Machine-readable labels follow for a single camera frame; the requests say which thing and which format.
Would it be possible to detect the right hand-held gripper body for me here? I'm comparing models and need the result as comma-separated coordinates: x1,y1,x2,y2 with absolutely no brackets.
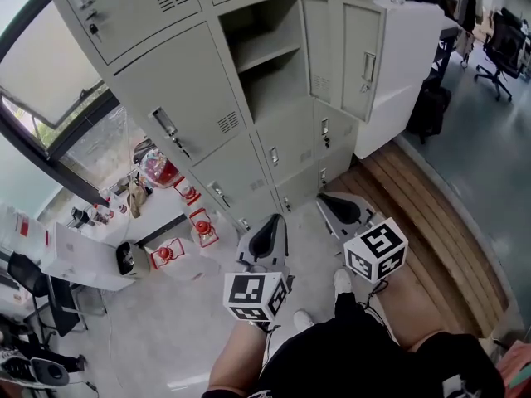
336,208,409,284

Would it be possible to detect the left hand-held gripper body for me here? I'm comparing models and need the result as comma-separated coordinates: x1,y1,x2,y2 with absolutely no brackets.
222,260,295,323

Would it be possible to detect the locker door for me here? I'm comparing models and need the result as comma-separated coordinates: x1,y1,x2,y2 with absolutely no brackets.
297,0,387,123

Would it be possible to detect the grey metal locker cabinet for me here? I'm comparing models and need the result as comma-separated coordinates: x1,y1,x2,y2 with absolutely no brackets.
41,0,387,234

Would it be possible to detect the person's left forearm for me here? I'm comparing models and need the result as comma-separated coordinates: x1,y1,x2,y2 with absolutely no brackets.
205,321,271,394

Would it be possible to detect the person's right forearm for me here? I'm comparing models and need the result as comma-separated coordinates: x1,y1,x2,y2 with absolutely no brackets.
376,279,448,352

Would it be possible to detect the person's white right shoe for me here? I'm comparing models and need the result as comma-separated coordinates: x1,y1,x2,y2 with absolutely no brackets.
333,267,353,296

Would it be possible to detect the person's white shoe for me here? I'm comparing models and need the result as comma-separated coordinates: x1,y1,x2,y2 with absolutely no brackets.
293,309,315,333
333,267,353,296

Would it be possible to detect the person's white left shoe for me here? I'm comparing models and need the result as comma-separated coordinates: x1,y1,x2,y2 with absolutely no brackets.
293,309,315,333

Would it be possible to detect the wooden slatted platform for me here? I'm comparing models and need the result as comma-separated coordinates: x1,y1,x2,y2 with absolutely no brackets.
327,141,511,339

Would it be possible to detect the white low table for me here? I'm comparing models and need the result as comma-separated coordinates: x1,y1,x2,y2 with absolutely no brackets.
61,180,188,248

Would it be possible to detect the small beige waste bin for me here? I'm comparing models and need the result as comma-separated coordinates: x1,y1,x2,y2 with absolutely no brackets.
114,240,151,279

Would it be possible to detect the person's black clothing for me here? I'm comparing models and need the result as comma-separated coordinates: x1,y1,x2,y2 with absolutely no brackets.
248,290,505,398

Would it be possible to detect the black backpack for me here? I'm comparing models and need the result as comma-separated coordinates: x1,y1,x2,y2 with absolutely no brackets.
405,83,452,145

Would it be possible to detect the red patterned plastic bag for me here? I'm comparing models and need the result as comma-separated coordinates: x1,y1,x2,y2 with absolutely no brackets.
134,138,183,188

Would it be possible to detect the brown crumpled bag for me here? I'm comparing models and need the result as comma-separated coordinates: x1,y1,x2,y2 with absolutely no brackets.
125,178,149,219

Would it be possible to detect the large white box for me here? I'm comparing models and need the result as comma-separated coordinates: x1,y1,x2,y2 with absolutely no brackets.
354,0,457,160

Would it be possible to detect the grey black handheld device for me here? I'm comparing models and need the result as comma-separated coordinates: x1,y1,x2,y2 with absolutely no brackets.
28,357,71,388

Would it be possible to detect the black swivel office chair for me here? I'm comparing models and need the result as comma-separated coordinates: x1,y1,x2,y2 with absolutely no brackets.
474,7,530,102

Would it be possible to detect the large clear jug red label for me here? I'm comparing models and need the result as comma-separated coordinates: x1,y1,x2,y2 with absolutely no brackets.
0,203,53,260

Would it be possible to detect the black hanging jacket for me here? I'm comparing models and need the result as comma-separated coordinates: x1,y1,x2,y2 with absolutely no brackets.
431,0,478,32

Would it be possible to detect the clear water jug red handle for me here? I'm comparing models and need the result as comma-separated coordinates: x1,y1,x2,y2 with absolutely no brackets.
188,207,220,249
149,238,221,281
173,176,202,206

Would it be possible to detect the black window frame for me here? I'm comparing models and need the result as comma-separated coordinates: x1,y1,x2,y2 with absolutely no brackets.
0,0,134,201

